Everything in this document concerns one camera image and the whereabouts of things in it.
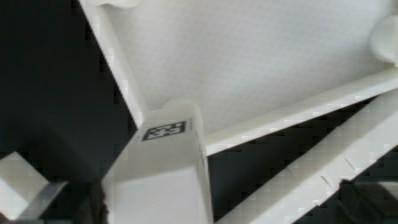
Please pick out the white front fence rail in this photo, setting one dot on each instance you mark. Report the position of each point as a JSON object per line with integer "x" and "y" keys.
{"x": 301, "y": 187}

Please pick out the white desk leg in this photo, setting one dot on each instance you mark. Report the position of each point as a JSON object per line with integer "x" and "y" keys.
{"x": 24, "y": 189}
{"x": 157, "y": 182}

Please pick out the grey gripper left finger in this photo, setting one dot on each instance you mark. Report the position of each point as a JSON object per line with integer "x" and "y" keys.
{"x": 68, "y": 204}

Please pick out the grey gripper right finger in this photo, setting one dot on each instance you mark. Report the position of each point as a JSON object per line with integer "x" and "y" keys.
{"x": 369, "y": 203}

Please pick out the white desk top tray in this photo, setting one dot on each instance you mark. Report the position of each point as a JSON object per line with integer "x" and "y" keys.
{"x": 264, "y": 58}

